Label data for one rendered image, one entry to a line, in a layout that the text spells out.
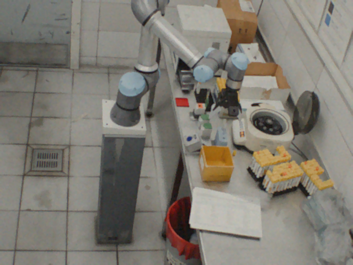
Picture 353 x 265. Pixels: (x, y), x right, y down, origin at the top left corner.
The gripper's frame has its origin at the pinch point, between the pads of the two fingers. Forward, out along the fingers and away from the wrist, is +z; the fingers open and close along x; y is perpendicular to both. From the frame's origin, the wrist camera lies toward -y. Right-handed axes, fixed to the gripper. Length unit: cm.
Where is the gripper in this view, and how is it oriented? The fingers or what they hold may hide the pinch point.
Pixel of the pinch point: (224, 121)
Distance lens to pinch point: 238.6
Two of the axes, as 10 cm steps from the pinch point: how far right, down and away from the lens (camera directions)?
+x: -9.9, -0.8, -1.3
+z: -1.5, 7.4, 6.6
